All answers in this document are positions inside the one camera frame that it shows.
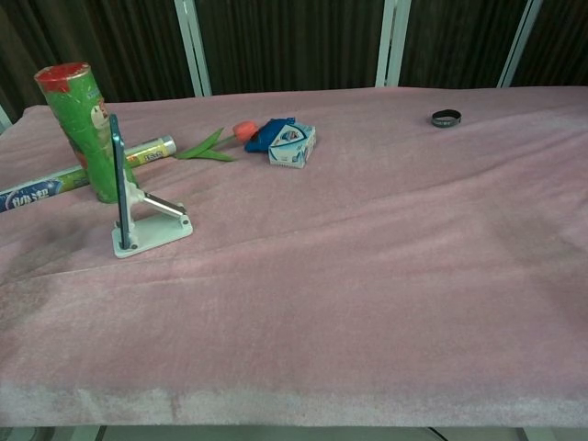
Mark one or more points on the black smartphone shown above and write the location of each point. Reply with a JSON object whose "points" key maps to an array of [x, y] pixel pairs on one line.
{"points": [[120, 184]]}

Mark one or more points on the white plastic holder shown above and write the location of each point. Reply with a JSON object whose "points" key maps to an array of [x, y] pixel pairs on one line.
{"points": [[156, 229]]}

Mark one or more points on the small white blue box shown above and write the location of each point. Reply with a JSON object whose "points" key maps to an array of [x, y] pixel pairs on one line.
{"points": [[289, 147]]}

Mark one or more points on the pink fleece table cloth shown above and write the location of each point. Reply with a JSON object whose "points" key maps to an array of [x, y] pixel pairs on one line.
{"points": [[344, 275]]}

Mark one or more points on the blue snack packet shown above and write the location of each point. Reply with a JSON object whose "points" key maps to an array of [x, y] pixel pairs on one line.
{"points": [[259, 138]]}

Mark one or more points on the artificial orange tulip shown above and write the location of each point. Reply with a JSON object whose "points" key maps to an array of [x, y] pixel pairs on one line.
{"points": [[206, 149]]}

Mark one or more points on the dark ribbed partition panel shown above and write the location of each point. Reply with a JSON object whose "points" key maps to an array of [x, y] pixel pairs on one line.
{"points": [[115, 41], [294, 46], [565, 41], [459, 41]]}

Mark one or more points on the green chip can red lid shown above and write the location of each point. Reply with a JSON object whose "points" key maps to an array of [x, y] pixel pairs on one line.
{"points": [[75, 119]]}

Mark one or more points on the white partition frame post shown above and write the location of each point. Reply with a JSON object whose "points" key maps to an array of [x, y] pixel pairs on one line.
{"points": [[3, 119], [391, 46], [521, 46], [195, 50]]}

